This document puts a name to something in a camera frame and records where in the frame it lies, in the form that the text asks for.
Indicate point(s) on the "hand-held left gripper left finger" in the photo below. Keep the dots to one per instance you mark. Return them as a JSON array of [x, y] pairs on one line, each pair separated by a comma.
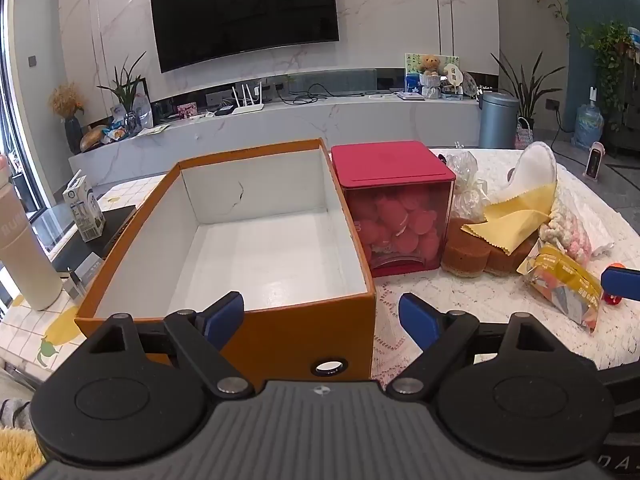
[[225, 316]]

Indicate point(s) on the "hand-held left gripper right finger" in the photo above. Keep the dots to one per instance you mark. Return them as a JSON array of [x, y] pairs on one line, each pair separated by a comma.
[[417, 321]]

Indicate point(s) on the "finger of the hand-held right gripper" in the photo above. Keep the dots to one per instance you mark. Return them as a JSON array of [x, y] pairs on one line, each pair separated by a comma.
[[621, 283]]

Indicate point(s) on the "orange snack packet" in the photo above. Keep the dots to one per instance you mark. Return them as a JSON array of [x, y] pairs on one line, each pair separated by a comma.
[[565, 280]]

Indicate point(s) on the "pink white knitted cloth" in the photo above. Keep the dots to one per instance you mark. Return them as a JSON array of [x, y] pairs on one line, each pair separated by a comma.
[[565, 237]]

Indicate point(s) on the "orange cardboard box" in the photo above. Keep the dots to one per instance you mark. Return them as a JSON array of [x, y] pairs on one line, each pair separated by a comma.
[[300, 336]]

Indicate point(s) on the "brown round cakes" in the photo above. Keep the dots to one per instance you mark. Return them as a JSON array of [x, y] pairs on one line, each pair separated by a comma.
[[467, 254]]

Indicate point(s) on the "brown round sponge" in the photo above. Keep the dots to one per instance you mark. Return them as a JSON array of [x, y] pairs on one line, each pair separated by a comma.
[[505, 259]]

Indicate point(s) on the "yellow cloth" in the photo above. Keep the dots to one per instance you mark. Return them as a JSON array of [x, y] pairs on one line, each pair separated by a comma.
[[510, 220]]

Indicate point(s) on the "white round pad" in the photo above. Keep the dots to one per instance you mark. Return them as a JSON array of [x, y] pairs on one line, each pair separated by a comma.
[[537, 170]]

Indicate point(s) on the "small red object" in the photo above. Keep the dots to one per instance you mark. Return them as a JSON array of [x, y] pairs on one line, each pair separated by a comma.
[[611, 299]]

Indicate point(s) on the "white plastic bag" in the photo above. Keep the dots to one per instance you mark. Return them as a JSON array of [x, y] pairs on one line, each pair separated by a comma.
[[592, 225]]

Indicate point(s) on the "clear plastic bag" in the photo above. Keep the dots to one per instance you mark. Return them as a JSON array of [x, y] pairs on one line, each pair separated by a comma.
[[467, 195]]

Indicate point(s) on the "black notebook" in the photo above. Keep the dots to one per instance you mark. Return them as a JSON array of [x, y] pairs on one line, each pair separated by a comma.
[[112, 230]]

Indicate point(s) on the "small grey book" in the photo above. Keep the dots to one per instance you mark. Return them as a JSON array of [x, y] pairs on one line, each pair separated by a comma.
[[89, 269]]

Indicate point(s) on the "black pen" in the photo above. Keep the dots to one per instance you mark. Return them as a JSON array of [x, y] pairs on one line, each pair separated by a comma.
[[74, 279]]

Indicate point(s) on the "dark cabinet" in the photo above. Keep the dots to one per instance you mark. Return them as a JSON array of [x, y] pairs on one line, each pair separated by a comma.
[[626, 127]]

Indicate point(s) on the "blue water jug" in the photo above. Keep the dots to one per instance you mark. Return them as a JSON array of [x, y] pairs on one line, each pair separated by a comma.
[[587, 127]]

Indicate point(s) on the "red lidded container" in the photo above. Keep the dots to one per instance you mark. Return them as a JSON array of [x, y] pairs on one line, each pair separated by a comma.
[[390, 161]]

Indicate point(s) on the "small woven basket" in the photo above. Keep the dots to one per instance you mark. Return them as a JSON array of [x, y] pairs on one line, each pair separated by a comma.
[[523, 137]]

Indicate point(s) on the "white milk carton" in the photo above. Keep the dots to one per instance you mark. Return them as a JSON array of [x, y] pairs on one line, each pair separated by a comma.
[[82, 210]]

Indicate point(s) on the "marble television console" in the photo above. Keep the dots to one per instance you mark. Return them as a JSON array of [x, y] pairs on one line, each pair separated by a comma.
[[250, 130]]

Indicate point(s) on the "lemon print checked tablecloth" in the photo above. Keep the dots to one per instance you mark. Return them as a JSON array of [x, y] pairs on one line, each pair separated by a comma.
[[30, 332]]

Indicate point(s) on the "pale green papers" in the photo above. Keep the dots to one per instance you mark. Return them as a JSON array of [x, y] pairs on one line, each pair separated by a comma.
[[150, 131]]

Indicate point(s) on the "beige water bottle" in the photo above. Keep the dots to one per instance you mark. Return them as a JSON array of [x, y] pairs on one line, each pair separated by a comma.
[[30, 260]]

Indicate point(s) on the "grey blue trash can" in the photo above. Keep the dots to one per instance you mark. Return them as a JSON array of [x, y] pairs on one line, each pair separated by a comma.
[[497, 120]]

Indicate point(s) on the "white router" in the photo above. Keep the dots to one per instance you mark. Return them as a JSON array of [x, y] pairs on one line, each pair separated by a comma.
[[248, 109]]

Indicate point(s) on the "long leaf floor plant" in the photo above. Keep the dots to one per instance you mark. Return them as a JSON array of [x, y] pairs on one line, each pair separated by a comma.
[[527, 95]]

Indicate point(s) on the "pink photo card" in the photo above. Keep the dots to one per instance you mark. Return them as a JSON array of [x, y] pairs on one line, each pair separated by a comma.
[[186, 109]]

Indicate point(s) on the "colourful snack bags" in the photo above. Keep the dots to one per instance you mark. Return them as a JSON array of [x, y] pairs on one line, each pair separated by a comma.
[[117, 132]]

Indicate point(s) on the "clear plastic water bottle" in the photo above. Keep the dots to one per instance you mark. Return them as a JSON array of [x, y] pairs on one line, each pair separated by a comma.
[[144, 112]]

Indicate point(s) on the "green leafy cabinet plant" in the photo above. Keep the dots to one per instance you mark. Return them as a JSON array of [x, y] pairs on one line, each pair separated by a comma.
[[607, 60]]

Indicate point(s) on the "golden brown ornament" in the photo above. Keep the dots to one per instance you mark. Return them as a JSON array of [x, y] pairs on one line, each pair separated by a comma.
[[92, 136]]

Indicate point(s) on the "grey striped slipper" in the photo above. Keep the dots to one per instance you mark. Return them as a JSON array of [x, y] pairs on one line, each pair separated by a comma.
[[12, 411]]

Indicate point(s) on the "dark vase with dried flowers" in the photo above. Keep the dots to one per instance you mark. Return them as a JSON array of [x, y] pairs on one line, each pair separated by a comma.
[[72, 135]]

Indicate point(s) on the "decorative plate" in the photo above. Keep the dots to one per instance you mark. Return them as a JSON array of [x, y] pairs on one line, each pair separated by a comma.
[[470, 85]]

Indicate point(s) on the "green blue picture card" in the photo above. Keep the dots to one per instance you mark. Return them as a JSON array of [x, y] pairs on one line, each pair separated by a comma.
[[411, 77]]

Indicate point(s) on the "yellow fluffy rug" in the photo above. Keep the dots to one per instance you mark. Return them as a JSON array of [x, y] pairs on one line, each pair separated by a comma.
[[15, 450]]

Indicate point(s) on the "green plant in glass vase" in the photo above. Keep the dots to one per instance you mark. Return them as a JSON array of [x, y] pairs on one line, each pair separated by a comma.
[[125, 87]]

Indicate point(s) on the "teddy bear bouquet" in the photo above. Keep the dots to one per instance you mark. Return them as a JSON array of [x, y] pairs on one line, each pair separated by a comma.
[[430, 65]]

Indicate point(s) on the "black television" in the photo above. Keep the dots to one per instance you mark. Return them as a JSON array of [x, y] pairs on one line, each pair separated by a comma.
[[240, 10]]

